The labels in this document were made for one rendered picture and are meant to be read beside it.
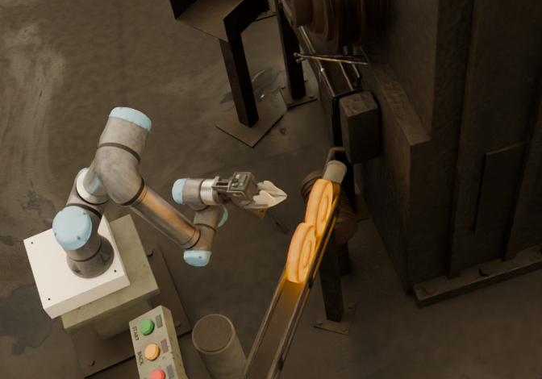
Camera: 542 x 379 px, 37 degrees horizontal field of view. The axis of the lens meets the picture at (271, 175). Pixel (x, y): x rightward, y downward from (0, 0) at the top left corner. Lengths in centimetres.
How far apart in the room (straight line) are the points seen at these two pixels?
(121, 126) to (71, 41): 177
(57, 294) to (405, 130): 121
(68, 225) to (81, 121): 113
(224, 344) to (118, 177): 54
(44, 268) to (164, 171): 78
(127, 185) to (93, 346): 94
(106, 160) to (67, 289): 65
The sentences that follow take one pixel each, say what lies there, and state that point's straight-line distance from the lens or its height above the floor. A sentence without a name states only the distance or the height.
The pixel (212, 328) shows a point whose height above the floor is 52.
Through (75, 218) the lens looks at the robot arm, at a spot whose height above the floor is 61.
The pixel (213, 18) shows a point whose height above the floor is 60.
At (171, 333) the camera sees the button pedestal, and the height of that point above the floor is 60.
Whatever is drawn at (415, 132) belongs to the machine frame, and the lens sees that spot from 214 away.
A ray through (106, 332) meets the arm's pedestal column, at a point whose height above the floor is 6.
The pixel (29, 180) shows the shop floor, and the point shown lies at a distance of 344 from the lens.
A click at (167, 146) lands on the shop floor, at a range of 333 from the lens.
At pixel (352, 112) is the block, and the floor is 80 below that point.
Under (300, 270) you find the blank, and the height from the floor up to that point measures 74.
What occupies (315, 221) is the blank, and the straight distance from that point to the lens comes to 214.
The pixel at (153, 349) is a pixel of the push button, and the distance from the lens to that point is 219.
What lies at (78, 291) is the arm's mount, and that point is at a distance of 263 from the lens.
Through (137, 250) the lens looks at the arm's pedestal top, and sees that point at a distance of 272.
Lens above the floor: 256
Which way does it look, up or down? 54 degrees down
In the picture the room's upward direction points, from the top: 12 degrees counter-clockwise
